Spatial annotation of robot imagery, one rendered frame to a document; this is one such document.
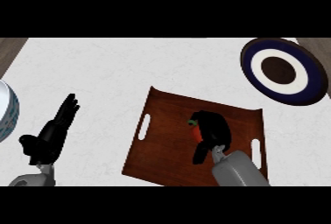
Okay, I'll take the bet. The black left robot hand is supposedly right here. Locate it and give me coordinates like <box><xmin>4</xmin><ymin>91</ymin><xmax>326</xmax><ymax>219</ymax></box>
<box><xmin>18</xmin><ymin>93</ymin><xmax>81</xmax><ymax>166</ymax></box>

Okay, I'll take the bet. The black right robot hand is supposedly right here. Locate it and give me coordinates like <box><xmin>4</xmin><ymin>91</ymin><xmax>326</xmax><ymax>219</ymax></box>
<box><xmin>189</xmin><ymin>110</ymin><xmax>233</xmax><ymax>165</ymax></box>

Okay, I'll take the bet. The red bell pepper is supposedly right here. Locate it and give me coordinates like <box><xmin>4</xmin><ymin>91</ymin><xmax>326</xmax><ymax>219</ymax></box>
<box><xmin>186</xmin><ymin>118</ymin><xmax>204</xmax><ymax>144</ymax></box>

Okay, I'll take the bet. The brown wooden tray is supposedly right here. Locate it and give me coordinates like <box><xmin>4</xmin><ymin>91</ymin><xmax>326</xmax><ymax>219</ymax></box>
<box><xmin>120</xmin><ymin>86</ymin><xmax>269</xmax><ymax>187</ymax></box>

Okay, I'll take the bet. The blue and white plate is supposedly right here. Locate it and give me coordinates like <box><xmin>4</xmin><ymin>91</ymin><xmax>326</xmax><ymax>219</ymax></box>
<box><xmin>239</xmin><ymin>38</ymin><xmax>329</xmax><ymax>107</ymax></box>

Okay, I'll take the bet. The white and teal bowl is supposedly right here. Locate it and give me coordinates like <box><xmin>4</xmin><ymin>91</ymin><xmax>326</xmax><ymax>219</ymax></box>
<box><xmin>0</xmin><ymin>80</ymin><xmax>21</xmax><ymax>144</ymax></box>

